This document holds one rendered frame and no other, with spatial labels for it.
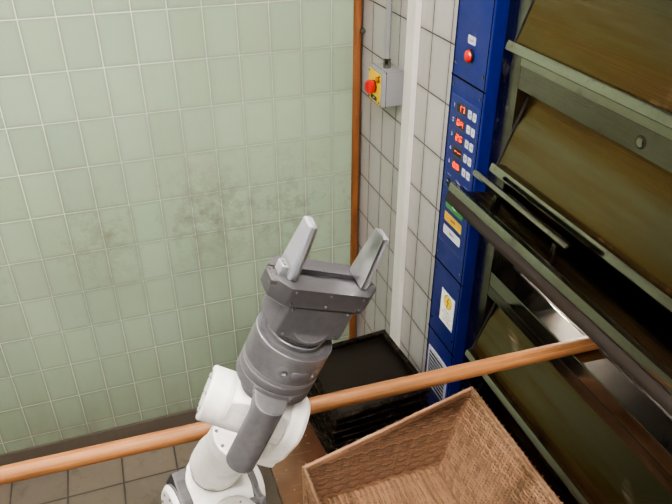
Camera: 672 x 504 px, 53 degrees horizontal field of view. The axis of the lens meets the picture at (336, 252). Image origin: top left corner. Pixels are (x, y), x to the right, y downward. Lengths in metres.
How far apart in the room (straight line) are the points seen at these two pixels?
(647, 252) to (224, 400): 0.74
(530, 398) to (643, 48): 0.81
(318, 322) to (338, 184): 1.75
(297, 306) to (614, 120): 0.74
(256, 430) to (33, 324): 1.85
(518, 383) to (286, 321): 1.04
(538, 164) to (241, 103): 1.11
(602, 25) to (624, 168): 0.24
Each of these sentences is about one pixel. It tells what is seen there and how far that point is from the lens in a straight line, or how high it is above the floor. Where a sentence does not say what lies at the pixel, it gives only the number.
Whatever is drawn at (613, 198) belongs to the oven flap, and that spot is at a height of 1.54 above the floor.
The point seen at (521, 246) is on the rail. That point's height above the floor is 1.44.
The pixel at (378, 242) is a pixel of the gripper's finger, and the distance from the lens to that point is 0.67.
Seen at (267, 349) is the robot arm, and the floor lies 1.62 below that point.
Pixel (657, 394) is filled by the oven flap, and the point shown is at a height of 1.41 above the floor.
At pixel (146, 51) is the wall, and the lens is 2.12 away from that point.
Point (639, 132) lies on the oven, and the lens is 1.19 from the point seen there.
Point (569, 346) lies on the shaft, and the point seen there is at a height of 1.21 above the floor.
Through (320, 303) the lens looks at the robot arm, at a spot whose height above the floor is 1.67.
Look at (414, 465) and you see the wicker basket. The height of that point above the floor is 0.61.
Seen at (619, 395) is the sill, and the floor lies 1.18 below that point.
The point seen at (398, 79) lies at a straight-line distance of 1.95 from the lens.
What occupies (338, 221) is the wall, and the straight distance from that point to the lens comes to 2.48.
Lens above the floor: 2.07
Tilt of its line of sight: 32 degrees down
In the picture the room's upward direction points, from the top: straight up
